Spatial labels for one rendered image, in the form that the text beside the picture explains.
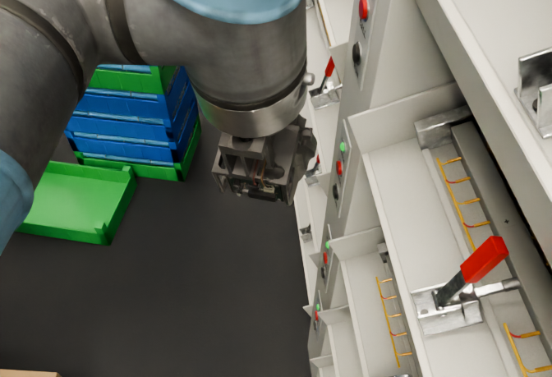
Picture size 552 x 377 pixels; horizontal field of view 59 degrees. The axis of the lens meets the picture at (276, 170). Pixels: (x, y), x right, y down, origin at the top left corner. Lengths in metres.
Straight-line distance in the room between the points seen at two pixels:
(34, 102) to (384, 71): 0.25
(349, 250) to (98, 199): 0.93
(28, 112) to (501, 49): 0.22
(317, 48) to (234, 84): 0.56
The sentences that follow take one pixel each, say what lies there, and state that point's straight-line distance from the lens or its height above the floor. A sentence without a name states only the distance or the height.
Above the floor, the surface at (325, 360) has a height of 0.19.
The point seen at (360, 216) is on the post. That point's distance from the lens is 0.54.
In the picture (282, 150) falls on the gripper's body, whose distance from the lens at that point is 0.45.
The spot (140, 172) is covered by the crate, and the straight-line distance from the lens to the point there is 1.41.
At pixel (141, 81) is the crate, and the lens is 1.16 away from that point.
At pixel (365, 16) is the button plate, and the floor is 0.85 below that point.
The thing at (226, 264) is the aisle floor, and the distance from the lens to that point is 1.23.
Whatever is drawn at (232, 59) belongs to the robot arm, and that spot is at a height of 0.89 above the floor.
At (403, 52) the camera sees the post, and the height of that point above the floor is 0.84.
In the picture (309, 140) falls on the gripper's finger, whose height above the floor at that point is 0.70.
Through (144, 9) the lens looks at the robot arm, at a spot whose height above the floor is 0.92.
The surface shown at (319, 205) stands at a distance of 0.88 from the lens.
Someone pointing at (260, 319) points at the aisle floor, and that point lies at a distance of 1.16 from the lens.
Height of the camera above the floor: 1.07
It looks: 50 degrees down
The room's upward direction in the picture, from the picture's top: straight up
